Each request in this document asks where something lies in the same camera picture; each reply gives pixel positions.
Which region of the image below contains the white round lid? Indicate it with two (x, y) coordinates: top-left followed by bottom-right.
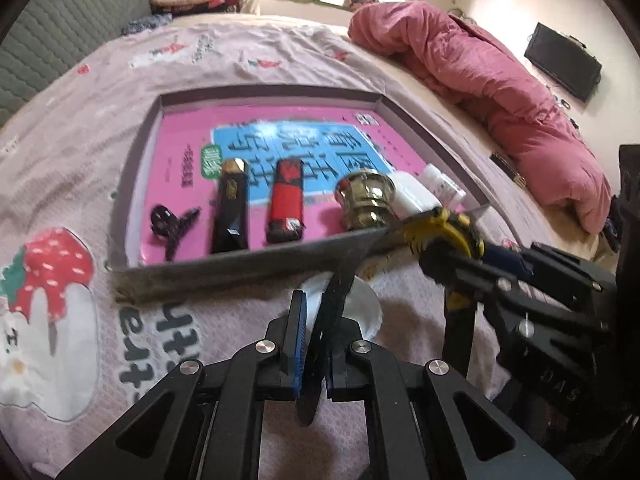
(300, 272), (383, 340)

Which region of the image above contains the white plastic bottle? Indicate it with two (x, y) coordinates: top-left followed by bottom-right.
(388, 170), (442, 220)

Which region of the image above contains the grey shallow box tray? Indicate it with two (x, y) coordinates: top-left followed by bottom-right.
(106, 84), (490, 304)

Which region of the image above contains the black hair clip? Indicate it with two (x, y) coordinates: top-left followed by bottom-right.
(150, 205), (202, 262)

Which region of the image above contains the pink strawberry bed sheet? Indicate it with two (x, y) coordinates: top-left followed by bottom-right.
(1, 20), (555, 476)

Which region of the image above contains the blue patterned cloth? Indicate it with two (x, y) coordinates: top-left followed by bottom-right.
(122, 13), (174, 37)

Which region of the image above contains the small white pill bottle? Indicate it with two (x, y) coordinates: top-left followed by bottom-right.
(418, 164), (466, 210)

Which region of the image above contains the brass door knob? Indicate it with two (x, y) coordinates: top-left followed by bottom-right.
(334, 169), (397, 231)

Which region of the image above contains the wall television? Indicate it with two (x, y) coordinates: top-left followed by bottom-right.
(524, 23), (602, 103)

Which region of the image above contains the black lighter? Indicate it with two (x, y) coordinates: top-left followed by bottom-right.
(210, 158), (248, 254)

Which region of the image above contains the yellow black tape measure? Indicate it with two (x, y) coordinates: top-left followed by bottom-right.
(400, 207), (485, 313)

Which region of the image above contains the pink children's workbook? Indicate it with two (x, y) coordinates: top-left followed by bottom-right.
(139, 105), (426, 264)

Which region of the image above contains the red rumpled quilt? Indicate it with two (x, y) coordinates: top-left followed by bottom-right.
(348, 1), (612, 234)

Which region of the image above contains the grey quilted headboard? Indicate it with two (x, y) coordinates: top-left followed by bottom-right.
(1, 0), (151, 124)

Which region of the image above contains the red lighter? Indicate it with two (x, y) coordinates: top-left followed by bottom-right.
(266, 157), (305, 244)

